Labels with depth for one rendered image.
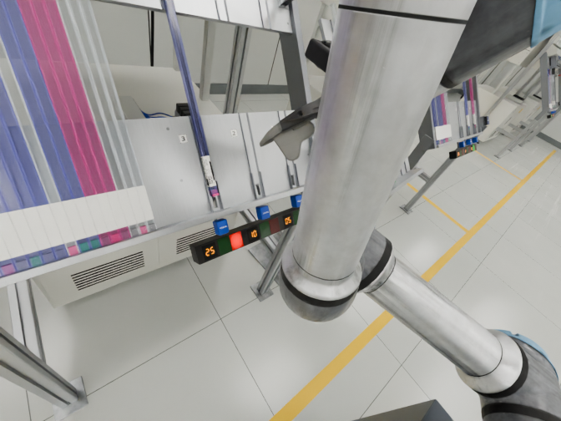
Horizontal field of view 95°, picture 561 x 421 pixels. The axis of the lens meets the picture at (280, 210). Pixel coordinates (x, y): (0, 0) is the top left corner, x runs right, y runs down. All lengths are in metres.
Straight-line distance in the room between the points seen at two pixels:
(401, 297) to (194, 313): 0.91
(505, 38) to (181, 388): 1.15
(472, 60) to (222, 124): 0.42
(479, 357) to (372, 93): 0.49
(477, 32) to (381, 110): 0.14
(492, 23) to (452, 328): 0.42
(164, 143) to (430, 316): 0.54
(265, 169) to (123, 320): 0.85
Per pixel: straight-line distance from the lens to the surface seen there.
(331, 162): 0.20
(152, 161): 0.52
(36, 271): 0.49
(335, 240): 0.24
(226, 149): 0.57
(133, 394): 1.15
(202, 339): 1.18
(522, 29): 0.31
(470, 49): 0.31
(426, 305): 0.50
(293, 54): 0.76
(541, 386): 0.65
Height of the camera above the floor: 1.12
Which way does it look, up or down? 43 degrees down
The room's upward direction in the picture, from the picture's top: 23 degrees clockwise
